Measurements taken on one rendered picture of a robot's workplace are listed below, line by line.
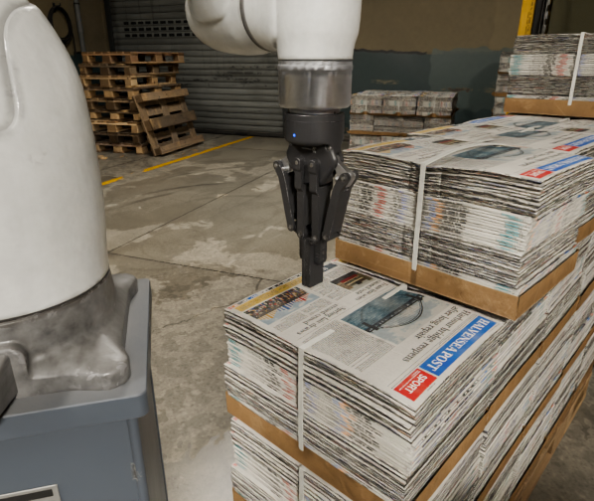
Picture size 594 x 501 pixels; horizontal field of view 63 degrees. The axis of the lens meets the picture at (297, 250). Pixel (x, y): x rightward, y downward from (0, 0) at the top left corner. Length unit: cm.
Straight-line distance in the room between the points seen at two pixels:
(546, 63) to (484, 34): 592
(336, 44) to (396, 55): 713
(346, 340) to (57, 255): 48
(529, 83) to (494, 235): 95
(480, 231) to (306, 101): 38
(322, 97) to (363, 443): 47
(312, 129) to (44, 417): 40
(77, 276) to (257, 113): 806
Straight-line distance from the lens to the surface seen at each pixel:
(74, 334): 41
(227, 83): 862
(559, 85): 169
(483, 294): 86
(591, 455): 200
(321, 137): 60
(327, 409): 76
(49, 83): 38
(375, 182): 92
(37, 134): 36
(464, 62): 760
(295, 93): 59
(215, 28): 71
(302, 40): 58
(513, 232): 81
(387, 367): 70
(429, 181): 86
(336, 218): 63
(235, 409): 94
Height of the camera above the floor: 122
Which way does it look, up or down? 22 degrees down
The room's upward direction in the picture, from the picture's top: straight up
